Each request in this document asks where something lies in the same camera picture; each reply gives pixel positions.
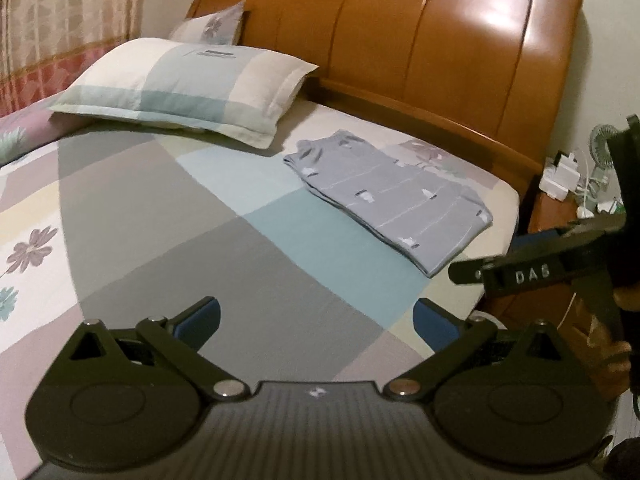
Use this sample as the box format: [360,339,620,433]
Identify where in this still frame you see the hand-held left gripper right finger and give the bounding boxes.
[382,297,583,402]

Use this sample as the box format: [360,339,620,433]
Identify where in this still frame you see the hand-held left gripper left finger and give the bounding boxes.
[50,296,251,402]

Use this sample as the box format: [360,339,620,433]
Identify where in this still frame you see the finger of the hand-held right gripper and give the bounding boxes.
[510,214,628,253]
[448,256,506,286]

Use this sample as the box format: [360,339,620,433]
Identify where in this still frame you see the grey printed pants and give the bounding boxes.
[282,130,494,278]

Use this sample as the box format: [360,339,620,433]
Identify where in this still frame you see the person's right hand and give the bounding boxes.
[580,287,640,401]

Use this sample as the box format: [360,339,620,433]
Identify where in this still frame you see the wooden nightstand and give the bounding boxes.
[492,175,621,356]

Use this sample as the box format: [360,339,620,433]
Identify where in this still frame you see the wooden headboard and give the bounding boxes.
[186,0,586,201]

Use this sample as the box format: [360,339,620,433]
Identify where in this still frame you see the checked pillow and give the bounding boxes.
[47,37,321,150]

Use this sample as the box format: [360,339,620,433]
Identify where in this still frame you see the purple floral quilt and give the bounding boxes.
[0,109,96,167]

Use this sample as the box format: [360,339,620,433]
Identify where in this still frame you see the grey floral pillow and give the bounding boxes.
[169,0,247,46]

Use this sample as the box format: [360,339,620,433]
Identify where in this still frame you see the patterned beige red curtain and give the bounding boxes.
[0,0,148,118]

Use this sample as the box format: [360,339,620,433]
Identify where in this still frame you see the white charger and cables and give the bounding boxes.
[539,147,626,221]

